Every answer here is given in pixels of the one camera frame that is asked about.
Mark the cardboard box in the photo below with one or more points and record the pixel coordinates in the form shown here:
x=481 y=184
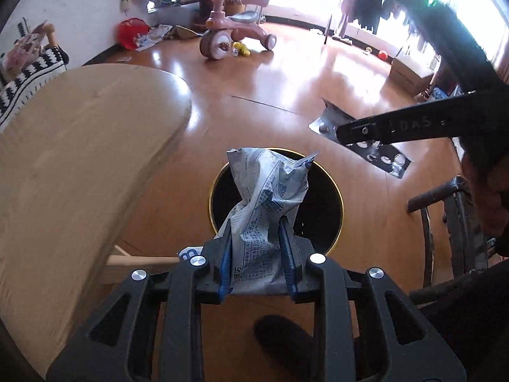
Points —
x=409 y=73

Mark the person's dark clothing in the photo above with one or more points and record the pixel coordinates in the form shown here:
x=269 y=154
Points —
x=465 y=326

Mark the flat cardboard piece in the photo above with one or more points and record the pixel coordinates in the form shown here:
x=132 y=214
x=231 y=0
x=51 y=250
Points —
x=187 y=32

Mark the pink printed bag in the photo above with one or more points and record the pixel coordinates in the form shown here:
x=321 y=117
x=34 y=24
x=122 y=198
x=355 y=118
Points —
x=24 y=47

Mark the black metal chair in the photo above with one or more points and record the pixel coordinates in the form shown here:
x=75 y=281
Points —
x=433 y=197

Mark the pink children's tricycle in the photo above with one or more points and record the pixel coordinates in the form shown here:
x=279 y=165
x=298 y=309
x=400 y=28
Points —
x=232 y=28

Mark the black bin with gold rim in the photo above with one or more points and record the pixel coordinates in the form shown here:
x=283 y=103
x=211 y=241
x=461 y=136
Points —
x=322 y=207

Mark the red ball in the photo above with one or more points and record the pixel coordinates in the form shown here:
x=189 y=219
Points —
x=382 y=55

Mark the silver pill blister pack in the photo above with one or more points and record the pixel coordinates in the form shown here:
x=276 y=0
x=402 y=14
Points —
x=330 y=121

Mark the printed paper leaflets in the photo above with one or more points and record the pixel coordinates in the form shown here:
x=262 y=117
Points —
x=155 y=36

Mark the red plastic bag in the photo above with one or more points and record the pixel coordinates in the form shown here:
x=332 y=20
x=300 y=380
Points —
x=133 y=34

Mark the person's right hand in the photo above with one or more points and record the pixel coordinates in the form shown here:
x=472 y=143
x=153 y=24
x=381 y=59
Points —
x=493 y=199

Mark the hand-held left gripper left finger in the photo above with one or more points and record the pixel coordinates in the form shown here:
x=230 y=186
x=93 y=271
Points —
x=225 y=264

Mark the yellow toy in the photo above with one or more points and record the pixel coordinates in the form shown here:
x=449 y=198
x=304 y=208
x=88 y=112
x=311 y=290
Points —
x=241 y=49

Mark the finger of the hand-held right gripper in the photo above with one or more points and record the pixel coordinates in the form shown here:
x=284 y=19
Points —
x=417 y=125

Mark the white and blue snack wrapper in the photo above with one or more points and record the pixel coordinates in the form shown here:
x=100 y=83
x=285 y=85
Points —
x=262 y=215

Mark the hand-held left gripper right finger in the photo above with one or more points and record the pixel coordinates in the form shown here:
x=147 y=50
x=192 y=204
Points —
x=287 y=262

